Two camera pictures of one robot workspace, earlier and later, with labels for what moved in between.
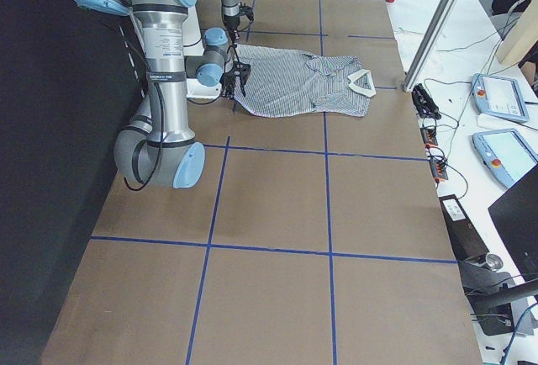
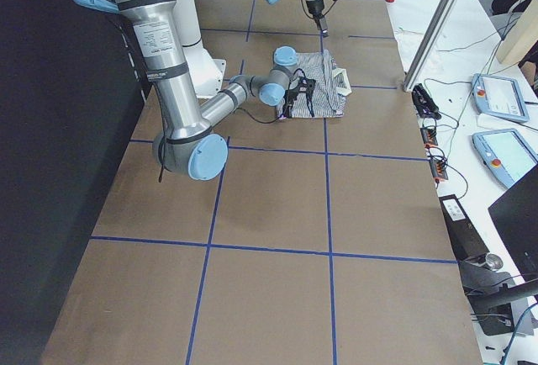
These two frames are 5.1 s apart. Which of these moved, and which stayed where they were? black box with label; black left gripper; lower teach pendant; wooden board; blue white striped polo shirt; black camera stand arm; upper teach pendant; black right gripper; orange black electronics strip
Moved: blue white striped polo shirt; black right gripper; black left gripper
Stayed: black camera stand arm; orange black electronics strip; lower teach pendant; wooden board; upper teach pendant; black box with label
